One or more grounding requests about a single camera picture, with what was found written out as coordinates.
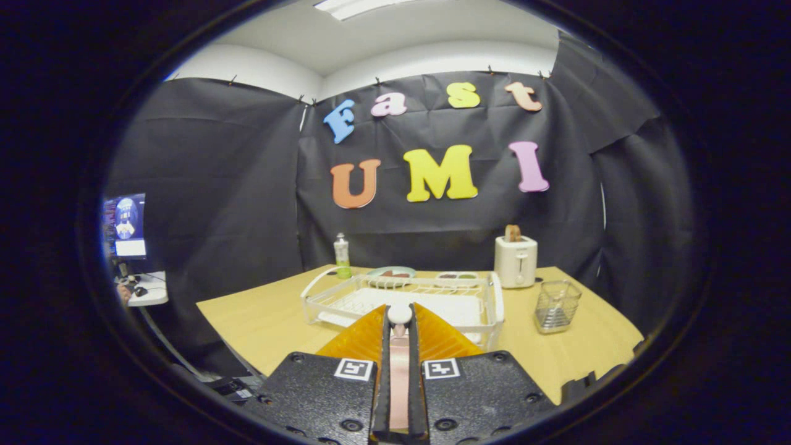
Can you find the computer monitor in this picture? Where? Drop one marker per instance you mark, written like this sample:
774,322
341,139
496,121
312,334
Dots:
126,222

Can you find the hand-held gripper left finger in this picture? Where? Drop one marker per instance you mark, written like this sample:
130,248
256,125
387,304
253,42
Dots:
382,395

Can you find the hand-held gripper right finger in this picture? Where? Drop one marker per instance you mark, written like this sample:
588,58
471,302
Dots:
418,395

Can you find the ceiling light panel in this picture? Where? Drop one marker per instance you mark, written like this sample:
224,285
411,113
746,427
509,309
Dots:
352,7

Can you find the green dish soap bottle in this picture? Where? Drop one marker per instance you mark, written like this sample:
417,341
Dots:
342,253

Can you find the pale green plate with food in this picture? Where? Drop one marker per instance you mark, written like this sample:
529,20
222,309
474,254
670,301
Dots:
405,270

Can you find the white dish rack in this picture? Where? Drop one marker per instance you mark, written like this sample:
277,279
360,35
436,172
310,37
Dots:
451,306

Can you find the brown bread slice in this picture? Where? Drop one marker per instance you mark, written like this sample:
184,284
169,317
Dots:
513,233

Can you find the black table edge bracket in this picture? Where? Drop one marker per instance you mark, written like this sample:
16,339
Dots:
578,386

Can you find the pink plate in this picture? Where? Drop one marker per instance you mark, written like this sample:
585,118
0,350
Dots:
400,383

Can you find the white toaster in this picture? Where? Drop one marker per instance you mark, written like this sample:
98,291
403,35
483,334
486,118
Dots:
516,262

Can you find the small white dish with food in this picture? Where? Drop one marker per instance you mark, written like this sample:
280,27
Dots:
457,275

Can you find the white side desk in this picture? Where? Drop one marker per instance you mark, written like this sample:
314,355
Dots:
154,293

